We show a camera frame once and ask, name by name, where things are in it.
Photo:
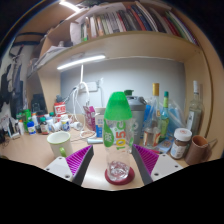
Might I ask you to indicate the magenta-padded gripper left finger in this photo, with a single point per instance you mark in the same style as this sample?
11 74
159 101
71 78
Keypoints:
78 163

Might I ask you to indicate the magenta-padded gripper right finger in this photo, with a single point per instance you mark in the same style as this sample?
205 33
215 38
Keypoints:
148 161

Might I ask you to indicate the clear green-capped drink bottle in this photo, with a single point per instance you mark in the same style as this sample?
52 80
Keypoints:
117 110

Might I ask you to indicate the flat round red coaster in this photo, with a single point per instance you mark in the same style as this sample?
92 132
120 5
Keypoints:
131 175

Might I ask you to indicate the light blue flat brush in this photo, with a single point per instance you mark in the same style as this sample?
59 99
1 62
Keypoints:
95 141

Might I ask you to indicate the clear glass bottle yellow cap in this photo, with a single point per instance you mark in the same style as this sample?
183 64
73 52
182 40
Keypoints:
152 130

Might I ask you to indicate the brown jar with white lid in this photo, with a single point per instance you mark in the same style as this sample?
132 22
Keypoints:
180 145

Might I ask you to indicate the white pill bottle blue label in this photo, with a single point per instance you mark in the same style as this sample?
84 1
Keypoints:
65 124

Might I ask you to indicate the slim green glass bottle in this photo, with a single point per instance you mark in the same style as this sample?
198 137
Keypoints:
164 123

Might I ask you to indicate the blue and white carton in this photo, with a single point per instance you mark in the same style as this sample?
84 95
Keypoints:
99 125

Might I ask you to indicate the pink carton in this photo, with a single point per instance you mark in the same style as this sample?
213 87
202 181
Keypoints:
89 118

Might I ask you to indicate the grey shaker bottle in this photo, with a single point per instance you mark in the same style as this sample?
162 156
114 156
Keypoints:
138 113

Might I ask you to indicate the brown cup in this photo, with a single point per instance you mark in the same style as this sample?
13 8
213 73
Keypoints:
196 150

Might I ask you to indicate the brown bottle with green cap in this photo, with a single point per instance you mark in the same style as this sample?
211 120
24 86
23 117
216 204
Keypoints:
44 126

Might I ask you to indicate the red and white canister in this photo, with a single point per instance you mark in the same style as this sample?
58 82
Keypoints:
60 110

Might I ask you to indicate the white bottle with blue cap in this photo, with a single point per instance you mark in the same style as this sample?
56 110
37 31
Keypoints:
31 128

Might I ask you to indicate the clear glass bottle white cap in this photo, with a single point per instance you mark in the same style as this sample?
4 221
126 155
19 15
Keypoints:
195 113

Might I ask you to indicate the white under-shelf light bar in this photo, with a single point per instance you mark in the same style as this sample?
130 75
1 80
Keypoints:
81 62

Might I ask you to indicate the wooden shelf unit with books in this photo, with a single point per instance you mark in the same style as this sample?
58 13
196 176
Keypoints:
126 43

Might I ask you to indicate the white ceiling light strip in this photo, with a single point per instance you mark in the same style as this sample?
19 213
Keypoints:
69 5

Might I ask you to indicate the white wall socket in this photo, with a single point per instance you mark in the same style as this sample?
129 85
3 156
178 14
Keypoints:
90 86

